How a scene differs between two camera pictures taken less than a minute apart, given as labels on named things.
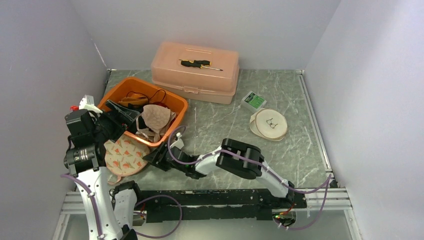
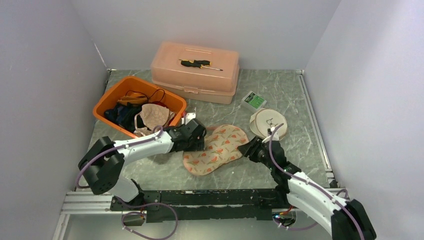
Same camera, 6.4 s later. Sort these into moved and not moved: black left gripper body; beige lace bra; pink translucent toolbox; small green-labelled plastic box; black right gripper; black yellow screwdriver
Moved: black right gripper; black left gripper body
Not moved: beige lace bra; black yellow screwdriver; pink translucent toolbox; small green-labelled plastic box
